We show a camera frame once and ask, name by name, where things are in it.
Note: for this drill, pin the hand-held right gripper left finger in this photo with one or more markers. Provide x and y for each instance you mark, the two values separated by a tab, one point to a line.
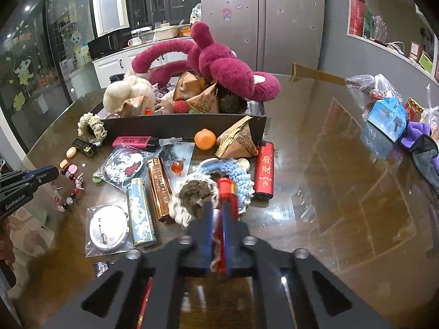
206	233

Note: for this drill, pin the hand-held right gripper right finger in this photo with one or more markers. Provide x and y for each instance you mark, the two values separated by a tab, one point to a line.
230	240

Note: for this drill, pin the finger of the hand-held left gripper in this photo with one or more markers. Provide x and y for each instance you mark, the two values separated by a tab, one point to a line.
46	177
41	171

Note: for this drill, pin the brown white lace scrunchie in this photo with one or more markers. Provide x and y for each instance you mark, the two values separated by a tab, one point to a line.
195	195

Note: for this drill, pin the plain red lighter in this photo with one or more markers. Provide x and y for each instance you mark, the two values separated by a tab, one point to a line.
226	188

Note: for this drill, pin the kraft paper snack packet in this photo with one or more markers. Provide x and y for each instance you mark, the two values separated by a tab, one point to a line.
187	87
205	102
133	107
236	140

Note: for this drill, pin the black cardboard box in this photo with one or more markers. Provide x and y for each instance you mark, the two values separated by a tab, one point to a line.
164	126

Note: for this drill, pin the red bayberry ball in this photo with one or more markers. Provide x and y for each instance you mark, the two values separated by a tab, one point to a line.
180	107

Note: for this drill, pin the dark brown glossy desktop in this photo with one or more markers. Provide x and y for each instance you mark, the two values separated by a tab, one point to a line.
325	178

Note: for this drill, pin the orange macaron charm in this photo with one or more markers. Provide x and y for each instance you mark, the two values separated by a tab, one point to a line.
71	153

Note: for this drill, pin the black hair clip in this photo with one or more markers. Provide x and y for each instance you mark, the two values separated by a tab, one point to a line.
84	146

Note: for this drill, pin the blue crochet scrunchie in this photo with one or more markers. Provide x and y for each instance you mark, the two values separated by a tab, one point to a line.
236	178

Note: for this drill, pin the copper lighter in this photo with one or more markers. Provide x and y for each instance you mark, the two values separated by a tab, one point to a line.
159	192

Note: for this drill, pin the cream crochet scrunchie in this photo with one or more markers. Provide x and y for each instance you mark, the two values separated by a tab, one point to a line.
91	126

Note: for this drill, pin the blue patterned lighter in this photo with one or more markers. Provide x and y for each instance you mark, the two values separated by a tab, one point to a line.
140	212

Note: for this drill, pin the light blue hair clip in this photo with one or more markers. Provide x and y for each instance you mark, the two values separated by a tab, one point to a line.
206	163

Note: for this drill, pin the small red glass bottle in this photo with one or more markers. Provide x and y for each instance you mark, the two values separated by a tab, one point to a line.
177	167

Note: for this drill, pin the red lighter with gold characters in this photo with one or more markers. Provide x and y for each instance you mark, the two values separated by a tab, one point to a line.
264	171

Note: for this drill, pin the cartoon badge in plastic bag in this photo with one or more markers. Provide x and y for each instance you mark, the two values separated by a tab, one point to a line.
123	166

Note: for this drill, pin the silver badge in plastic bag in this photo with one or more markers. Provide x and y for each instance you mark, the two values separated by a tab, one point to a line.
106	228

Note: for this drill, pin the red gold printed packet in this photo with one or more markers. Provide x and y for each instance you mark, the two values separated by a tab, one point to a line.
145	298

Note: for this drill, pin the pink lighter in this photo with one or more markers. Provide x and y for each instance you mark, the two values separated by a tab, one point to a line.
132	141

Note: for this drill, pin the orange tangerine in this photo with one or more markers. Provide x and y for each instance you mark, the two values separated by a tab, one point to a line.
205	138

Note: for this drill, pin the small clear glass bottle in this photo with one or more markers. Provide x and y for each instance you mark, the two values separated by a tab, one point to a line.
168	142

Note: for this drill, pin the glass door with stickers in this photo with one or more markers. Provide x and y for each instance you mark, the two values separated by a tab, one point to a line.
34	58

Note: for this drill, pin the cream plush rabbit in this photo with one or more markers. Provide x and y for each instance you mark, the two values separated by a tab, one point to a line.
127	90

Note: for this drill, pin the white kitchen cabinet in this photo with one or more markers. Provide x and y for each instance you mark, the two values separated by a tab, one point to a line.
109	64

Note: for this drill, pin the dark brown plush pouch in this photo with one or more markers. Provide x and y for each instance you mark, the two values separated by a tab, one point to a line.
233	101

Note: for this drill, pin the black microwave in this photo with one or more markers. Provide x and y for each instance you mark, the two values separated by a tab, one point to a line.
108	43

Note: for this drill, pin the white mug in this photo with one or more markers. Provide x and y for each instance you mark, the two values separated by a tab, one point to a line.
134	41

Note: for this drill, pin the pink plush bear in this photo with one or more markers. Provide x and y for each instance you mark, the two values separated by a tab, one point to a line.
219	65

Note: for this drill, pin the wooden chair back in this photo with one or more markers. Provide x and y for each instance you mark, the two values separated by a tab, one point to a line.
317	74

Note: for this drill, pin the cream basin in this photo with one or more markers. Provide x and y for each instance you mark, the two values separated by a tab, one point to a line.
166	31

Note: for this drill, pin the blue carton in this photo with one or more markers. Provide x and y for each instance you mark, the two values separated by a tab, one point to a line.
387	116

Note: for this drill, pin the grey cloth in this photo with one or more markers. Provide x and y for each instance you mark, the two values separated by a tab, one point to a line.
425	164

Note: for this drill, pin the clear plastic bag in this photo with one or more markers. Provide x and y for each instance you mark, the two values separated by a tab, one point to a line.
374	87

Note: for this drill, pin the silver refrigerator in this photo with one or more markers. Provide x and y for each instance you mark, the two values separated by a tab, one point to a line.
260	24

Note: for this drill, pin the purple cloth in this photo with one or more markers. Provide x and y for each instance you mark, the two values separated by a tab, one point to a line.
418	132

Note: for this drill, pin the printed plastic bag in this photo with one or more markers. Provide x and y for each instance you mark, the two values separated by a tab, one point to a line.
195	13

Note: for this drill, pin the clear bag with red packet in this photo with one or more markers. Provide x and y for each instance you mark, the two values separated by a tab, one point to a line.
425	109

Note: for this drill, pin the green box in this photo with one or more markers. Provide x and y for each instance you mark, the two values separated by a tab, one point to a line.
368	24

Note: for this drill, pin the red box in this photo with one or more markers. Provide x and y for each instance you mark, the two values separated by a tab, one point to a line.
356	17

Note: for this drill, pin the white wall bin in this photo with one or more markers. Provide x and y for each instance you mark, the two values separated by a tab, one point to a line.
41	104

